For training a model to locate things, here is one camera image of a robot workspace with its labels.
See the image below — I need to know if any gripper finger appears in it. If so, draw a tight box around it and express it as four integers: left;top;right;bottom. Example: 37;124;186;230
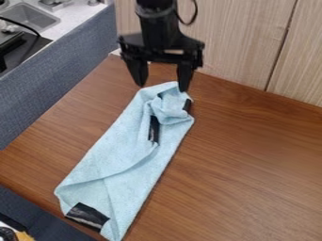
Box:
124;57;152;88
174;60;197;93

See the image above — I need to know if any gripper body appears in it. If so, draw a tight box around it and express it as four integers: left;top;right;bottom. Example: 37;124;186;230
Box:
117;10;207;70

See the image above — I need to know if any light blue cloth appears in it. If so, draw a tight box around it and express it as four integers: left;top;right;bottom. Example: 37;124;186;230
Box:
53;80;197;241

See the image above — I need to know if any tap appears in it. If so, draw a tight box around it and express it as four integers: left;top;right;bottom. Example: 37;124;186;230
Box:
36;0;76;13

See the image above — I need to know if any toy stove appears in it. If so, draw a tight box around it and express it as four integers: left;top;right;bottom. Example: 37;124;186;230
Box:
0;29;55;75

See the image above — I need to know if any toy sink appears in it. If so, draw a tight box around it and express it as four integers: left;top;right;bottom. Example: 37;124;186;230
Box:
0;2;63;33

